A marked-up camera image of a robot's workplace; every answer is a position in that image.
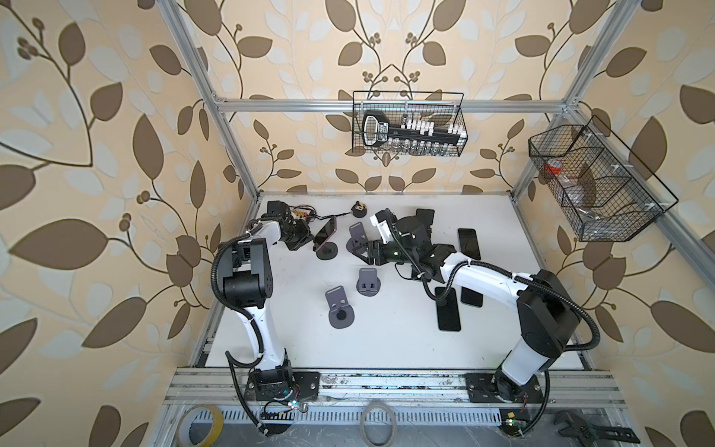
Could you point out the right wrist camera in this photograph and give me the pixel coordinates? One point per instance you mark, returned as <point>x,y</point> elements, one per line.
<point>383,222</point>

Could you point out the grey round stand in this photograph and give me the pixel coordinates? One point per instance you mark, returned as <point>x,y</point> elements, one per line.
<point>368,283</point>

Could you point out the black wire basket right wall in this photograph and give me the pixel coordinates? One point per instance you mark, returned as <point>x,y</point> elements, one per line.
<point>607,191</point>

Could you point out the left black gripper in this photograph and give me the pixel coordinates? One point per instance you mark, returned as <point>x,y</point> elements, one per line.
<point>304,235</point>

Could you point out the yellow tape roll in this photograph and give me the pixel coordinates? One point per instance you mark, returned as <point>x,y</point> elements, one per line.
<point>200,426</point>

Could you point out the black rear phone stand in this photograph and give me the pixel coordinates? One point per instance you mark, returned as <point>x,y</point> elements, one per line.
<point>425,216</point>

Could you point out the dark round stand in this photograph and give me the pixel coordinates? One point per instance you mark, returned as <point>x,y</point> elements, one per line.
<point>341,313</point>

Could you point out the black wire basket wall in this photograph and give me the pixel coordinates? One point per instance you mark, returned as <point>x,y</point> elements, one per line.
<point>607,191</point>
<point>440,107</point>

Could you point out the black power adapter board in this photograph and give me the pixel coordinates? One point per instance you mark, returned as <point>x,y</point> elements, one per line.
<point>305,212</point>

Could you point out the black phone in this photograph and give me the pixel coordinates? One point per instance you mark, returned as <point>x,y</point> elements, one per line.
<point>469,244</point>
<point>470,297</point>
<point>448,313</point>

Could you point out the red cap bottle in basket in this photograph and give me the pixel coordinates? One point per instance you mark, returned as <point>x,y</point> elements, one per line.
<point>553,167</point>

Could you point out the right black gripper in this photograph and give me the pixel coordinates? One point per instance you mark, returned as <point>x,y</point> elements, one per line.
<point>371,246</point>

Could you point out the black adjustable wrench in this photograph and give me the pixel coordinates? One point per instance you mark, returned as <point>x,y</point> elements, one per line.
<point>575,426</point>

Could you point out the black yellow round connector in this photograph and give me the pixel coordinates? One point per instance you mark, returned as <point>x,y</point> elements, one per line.
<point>359,210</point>

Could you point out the black tool in basket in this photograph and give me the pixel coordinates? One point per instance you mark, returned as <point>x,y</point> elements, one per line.
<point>376,130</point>

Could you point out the purple round phone stand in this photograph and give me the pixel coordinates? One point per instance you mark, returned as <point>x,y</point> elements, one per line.
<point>357,236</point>

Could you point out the black round stand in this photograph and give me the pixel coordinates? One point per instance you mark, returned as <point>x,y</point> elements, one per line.
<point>328,251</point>

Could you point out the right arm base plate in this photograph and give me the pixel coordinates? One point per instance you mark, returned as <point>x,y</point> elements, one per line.
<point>488,387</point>

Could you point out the black wire basket rear wall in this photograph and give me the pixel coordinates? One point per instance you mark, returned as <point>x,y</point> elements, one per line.
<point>440,107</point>

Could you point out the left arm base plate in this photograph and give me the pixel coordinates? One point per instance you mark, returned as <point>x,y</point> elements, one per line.
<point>283,385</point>

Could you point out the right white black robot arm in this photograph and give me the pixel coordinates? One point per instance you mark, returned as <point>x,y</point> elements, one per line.
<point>551,322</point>

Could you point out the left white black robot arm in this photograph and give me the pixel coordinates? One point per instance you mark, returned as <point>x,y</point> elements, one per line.
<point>242,281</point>

